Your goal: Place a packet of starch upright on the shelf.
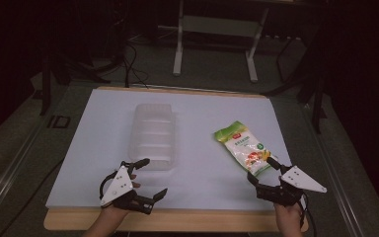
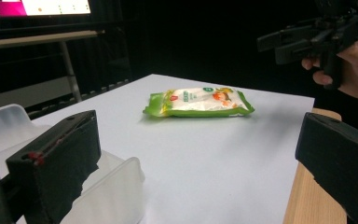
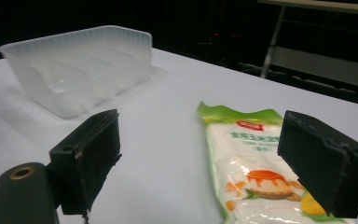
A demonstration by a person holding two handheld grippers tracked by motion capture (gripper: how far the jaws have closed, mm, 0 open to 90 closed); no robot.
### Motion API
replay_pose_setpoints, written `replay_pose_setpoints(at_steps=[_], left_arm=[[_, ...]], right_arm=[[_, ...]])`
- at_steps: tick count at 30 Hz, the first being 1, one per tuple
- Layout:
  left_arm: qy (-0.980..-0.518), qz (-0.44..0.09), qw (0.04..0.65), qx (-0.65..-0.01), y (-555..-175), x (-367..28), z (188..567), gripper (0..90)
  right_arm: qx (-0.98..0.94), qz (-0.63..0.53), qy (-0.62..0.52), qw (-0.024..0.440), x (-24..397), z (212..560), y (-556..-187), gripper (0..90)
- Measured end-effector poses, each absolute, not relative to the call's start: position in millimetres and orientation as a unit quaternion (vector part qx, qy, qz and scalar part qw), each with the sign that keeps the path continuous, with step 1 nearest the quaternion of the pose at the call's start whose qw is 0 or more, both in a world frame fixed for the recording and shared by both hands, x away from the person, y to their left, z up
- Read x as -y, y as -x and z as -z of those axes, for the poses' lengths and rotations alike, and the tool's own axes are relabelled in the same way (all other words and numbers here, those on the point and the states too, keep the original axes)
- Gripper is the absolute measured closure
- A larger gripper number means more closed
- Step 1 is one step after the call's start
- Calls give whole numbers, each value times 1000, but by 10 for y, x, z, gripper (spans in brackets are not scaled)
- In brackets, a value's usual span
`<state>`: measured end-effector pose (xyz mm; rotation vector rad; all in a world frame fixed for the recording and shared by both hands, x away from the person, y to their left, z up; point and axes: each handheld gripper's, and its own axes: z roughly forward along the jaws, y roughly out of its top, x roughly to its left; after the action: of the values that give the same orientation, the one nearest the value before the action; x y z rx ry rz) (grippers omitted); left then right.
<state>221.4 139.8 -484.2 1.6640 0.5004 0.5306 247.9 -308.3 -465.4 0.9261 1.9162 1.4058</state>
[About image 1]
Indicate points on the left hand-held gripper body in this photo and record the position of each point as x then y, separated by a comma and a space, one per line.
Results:
118, 187

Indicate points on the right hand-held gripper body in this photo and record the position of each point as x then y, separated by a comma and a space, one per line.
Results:
301, 181

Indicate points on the clear plastic tray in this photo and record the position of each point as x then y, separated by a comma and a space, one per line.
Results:
153, 131

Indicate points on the green and white snack packet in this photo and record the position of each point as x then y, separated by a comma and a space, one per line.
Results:
245, 146

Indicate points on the person's left hand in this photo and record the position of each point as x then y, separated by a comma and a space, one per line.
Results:
113, 213

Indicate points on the person's right hand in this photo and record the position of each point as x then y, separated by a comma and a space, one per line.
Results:
288, 216

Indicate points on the white table sheet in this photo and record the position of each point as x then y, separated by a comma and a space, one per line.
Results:
194, 177

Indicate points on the black metal stand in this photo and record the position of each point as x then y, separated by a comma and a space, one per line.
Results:
317, 98
46, 85

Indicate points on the white metal stand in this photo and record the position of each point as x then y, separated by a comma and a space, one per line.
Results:
217, 26

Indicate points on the metal floor rail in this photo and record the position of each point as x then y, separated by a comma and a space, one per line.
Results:
10, 174
335, 177

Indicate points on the black floor bracket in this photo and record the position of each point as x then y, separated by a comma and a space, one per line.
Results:
59, 121

